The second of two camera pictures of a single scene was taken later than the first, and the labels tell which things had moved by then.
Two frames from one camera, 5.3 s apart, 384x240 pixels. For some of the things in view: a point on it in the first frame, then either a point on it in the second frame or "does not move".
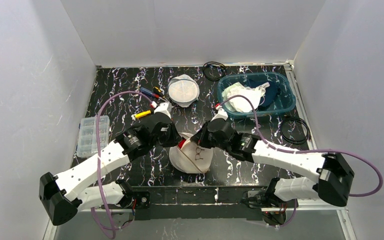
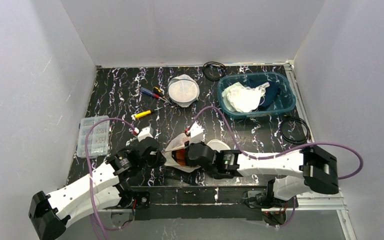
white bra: x=241 y=104 does not move
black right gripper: x=199 y=136 -> x=189 y=155
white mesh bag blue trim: x=183 y=90 does not move
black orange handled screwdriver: x=159 y=92 does not move
